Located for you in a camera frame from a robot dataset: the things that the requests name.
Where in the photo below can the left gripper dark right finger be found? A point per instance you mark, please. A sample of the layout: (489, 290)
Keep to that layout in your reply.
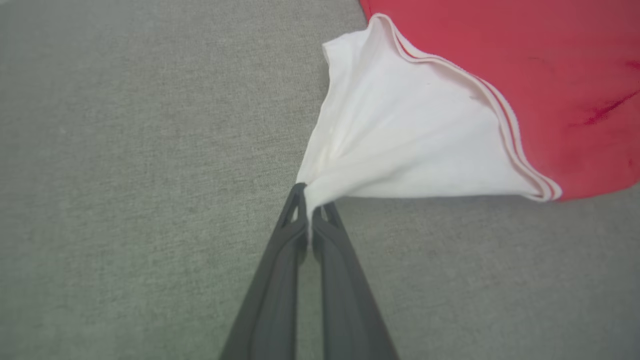
(345, 300)

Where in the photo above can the red and white garment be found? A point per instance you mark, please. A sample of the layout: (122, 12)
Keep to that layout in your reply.
(400, 125)

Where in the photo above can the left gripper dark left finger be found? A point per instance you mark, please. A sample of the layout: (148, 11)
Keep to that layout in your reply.
(272, 300)

